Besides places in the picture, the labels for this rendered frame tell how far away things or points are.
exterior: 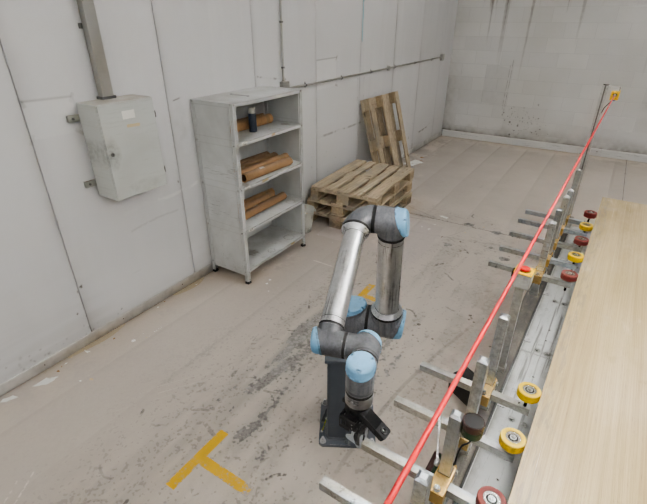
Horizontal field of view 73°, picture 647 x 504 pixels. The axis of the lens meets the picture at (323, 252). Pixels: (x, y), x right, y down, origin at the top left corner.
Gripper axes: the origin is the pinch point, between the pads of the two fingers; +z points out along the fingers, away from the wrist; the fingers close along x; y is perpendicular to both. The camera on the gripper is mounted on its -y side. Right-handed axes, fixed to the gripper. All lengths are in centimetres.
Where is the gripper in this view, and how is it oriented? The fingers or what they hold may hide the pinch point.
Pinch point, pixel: (361, 446)
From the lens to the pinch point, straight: 163.7
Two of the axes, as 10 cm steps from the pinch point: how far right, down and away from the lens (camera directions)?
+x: -5.6, 3.9, -7.3
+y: -8.3, -2.6, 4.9
